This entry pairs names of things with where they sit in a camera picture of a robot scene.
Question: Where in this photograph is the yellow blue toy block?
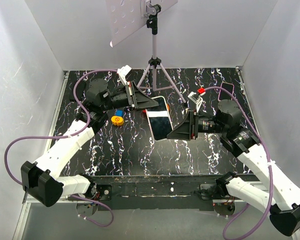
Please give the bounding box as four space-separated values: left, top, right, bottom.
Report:
111 109 124 126

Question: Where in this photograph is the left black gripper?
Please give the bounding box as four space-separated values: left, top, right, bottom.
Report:
101 81 159 113

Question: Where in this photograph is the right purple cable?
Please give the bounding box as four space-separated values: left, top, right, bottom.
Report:
202 86 276 240

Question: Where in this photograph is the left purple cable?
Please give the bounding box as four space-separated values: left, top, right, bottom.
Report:
4 69 121 228

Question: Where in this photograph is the phone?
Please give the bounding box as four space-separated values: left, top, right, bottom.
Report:
145 96 173 141
218 82 235 102

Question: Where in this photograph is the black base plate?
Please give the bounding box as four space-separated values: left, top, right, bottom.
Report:
64 174 266 212

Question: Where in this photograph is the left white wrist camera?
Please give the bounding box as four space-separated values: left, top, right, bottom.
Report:
116 65 132 86

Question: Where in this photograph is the black phone case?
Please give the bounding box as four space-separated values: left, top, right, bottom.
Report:
69 81 86 102

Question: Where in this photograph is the lilac tripod stand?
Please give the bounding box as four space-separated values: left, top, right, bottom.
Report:
105 0 187 104

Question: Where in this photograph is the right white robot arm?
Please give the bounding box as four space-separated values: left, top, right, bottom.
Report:
167 100 300 237

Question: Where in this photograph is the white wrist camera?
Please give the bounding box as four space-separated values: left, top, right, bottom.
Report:
187 87 206 112
116 65 132 86

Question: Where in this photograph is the purple cable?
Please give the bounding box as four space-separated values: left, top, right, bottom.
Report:
4 69 121 228
202 86 276 240

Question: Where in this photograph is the aluminium frame rail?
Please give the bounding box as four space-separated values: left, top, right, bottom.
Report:
12 71 71 240

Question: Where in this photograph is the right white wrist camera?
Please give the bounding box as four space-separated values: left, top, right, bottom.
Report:
187 87 206 112

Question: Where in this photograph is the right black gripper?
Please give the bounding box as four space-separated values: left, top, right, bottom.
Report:
166 108 227 141

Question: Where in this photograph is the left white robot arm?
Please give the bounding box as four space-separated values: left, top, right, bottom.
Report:
20 79 159 207

